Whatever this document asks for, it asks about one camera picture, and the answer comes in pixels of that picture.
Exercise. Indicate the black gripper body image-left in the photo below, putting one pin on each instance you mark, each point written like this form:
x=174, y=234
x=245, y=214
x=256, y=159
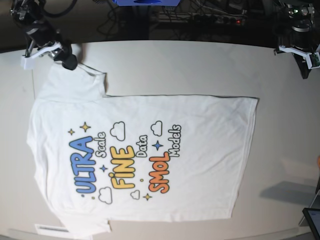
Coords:
x=41, y=35

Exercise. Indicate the white label strip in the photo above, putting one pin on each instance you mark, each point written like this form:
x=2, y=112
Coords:
x=41, y=229

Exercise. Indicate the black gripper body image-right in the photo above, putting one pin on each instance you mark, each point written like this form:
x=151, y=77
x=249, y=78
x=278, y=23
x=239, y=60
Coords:
x=300, y=38

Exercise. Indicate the white printed T-shirt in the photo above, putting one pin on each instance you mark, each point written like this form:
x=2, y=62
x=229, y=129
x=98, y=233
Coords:
x=150, y=158

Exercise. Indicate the black tablet with stand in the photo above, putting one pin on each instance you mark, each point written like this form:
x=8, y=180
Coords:
x=311, y=214

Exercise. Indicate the blue box at top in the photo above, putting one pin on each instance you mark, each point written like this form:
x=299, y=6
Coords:
x=127, y=3

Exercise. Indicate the power strip with red light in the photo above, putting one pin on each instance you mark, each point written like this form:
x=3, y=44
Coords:
x=220, y=19

